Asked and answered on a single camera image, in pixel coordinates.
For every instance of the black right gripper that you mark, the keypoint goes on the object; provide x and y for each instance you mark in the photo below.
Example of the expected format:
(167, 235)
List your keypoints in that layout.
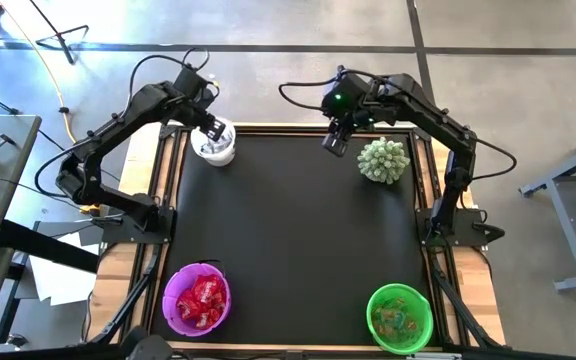
(375, 107)

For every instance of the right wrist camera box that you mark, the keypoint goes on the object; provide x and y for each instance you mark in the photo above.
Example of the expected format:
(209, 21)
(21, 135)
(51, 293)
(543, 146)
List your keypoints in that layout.
(343, 95)

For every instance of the black tripod stand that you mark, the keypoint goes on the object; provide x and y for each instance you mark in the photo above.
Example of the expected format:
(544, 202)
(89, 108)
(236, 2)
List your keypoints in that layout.
(58, 34)

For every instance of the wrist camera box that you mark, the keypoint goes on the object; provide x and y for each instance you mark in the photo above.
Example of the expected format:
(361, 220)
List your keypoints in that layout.
(190, 80)
(343, 95)

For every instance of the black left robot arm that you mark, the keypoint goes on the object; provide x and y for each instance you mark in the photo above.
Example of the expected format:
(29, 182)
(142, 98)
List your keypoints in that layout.
(118, 125)

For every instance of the black aluminium table frame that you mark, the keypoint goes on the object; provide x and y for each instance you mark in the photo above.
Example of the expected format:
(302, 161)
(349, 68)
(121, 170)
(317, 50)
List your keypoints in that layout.
(278, 129)

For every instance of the artificial green potted plant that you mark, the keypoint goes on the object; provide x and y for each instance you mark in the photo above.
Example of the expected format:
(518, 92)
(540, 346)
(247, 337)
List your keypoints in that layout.
(383, 160)

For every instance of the black table mat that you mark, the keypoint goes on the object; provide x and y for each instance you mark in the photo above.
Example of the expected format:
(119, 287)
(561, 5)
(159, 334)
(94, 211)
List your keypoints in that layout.
(298, 240)

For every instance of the green plastic bucket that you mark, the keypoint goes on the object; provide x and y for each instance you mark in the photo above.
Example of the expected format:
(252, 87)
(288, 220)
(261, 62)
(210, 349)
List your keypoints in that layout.
(424, 310)

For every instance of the white paper sheets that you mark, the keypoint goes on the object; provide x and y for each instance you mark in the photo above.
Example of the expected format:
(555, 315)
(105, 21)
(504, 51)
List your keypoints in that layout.
(63, 287)

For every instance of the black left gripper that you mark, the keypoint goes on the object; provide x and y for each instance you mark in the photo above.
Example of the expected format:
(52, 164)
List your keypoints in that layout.
(195, 105)

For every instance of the purple plastic bucket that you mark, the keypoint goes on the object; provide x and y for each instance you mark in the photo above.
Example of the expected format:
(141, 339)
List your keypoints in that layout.
(170, 300)

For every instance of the black table leg beam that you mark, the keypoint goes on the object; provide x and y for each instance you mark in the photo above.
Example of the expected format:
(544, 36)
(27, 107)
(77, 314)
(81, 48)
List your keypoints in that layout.
(43, 245)

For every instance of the black frame strut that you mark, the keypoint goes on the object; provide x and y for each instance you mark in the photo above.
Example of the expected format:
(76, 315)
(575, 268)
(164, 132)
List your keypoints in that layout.
(455, 305)
(133, 300)

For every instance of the white plastic bucket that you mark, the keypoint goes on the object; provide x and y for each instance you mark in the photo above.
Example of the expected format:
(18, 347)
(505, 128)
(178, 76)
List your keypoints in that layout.
(213, 159)

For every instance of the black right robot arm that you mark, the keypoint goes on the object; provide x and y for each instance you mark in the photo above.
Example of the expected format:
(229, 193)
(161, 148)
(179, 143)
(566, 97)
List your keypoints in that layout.
(433, 120)

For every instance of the grey side table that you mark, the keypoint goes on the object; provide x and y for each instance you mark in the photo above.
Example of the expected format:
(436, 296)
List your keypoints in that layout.
(18, 130)

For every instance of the clear red gummy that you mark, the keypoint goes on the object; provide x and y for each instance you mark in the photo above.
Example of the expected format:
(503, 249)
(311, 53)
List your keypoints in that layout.
(385, 315)
(409, 325)

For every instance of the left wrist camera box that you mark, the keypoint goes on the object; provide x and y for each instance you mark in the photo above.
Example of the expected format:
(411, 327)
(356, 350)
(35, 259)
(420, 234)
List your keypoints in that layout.
(190, 80)

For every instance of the grey metal table frame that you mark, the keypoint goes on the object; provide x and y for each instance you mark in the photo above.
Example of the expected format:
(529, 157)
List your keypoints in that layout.
(575, 250)

